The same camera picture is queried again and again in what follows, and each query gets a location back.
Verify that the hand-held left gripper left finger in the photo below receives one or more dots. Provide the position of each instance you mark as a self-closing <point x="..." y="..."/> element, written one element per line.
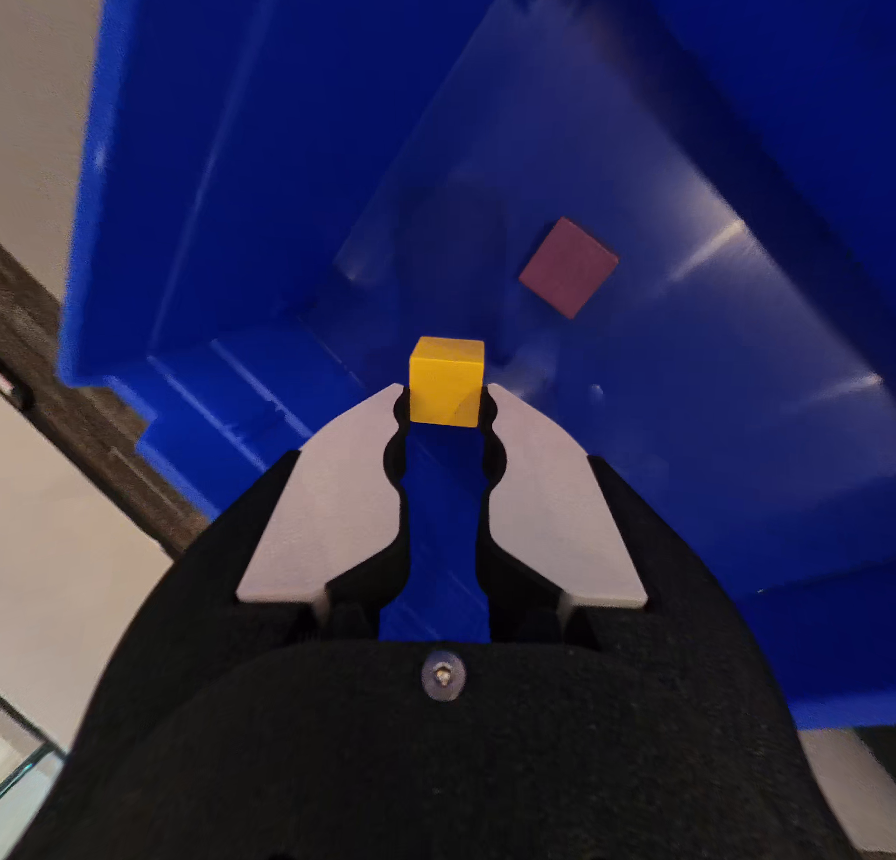
<point x="329" y="524"/>

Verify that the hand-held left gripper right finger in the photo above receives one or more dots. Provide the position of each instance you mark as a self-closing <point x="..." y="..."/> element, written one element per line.
<point x="560" y="524"/>

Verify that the yellow wooden cube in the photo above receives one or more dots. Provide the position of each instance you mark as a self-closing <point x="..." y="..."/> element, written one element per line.
<point x="444" y="391"/>

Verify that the purple wooden cube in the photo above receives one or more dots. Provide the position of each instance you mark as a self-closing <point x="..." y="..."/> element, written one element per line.
<point x="568" y="268"/>

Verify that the blue plastic bin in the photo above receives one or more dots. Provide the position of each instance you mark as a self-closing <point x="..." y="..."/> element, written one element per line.
<point x="245" y="174"/>

